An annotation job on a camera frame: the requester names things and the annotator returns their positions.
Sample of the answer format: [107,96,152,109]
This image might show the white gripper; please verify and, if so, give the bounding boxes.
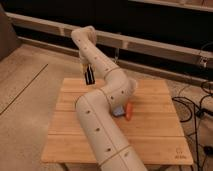
[79,54,93,72]

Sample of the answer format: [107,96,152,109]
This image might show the black white striped eraser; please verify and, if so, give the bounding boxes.
[85,66,95,85]

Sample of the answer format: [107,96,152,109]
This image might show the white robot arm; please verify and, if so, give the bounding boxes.
[71,26,148,171]

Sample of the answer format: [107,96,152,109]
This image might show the blue sponge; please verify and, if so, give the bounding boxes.
[113,107,125,117]

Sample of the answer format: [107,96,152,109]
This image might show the orange carrot toy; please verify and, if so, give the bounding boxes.
[125,102,133,121]

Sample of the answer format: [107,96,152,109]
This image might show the grey cabinet corner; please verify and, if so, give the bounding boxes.
[0,4,21,61]

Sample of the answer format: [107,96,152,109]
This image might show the wooden table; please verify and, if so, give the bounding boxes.
[41,78,193,165]

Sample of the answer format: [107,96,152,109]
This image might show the black cables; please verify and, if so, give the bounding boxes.
[171,41,213,171]

